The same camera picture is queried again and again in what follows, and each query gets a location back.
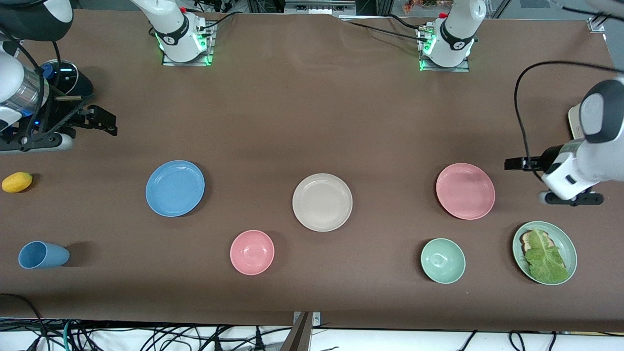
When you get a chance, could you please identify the pink plate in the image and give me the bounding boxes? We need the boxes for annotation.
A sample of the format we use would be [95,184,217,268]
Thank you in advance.
[435,163,496,220]

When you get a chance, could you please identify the blue plate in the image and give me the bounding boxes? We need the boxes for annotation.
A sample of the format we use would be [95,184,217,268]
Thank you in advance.
[145,160,206,217]

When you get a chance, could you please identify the black pot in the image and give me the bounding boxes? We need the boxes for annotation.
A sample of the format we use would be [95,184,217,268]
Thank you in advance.
[41,58,94,100]

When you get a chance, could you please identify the glass lid blue knob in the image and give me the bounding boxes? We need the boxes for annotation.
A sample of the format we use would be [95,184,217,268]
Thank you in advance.
[41,59,78,93]

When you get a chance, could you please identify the toasted bread slice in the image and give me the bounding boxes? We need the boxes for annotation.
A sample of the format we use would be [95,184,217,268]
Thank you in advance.
[520,231,555,255]

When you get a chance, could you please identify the yellow mango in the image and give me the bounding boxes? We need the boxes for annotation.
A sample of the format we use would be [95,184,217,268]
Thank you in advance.
[1,172,34,193]

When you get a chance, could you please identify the green plate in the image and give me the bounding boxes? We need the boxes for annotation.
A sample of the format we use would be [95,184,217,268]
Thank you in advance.
[512,221,578,286]

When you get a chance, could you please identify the green lettuce leaf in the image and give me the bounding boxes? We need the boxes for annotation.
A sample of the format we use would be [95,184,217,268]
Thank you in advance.
[524,228,569,284]

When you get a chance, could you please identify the green bowl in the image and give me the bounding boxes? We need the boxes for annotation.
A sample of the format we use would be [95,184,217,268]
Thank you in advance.
[421,238,466,284]

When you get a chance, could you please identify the blue cup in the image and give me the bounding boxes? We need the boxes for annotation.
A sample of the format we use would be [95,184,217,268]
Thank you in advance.
[18,241,70,270]

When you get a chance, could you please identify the orange artificial flowers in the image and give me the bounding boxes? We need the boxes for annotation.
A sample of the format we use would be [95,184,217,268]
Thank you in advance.
[402,0,455,14]

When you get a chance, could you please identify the pink bowl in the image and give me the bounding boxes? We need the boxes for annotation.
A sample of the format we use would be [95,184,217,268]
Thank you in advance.
[230,230,275,276]

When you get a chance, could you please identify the beige plate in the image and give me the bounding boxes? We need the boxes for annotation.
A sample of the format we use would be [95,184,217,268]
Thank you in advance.
[292,173,353,232]

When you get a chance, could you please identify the brown table cloth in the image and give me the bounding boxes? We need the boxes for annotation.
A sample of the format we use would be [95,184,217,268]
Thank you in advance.
[0,10,624,333]

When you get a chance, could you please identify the dark stand pole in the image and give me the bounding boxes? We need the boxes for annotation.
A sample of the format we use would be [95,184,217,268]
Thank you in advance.
[279,312,313,351]

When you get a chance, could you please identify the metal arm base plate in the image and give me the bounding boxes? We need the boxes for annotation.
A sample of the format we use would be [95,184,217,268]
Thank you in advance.
[418,27,471,73]
[162,22,215,67]

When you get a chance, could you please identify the black base cable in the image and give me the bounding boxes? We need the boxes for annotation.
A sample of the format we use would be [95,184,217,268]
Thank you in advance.
[385,14,430,32]
[197,11,244,31]
[344,20,430,41]

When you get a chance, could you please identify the thick black floor cable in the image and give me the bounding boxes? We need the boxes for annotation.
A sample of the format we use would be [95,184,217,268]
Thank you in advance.
[0,292,48,351]

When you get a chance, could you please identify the grey metal frame rail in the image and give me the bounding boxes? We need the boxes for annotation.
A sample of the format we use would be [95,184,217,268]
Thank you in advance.
[285,0,357,14]

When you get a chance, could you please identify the metal table edge bracket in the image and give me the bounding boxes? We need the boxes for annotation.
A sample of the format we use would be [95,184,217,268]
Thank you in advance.
[292,311,322,327]

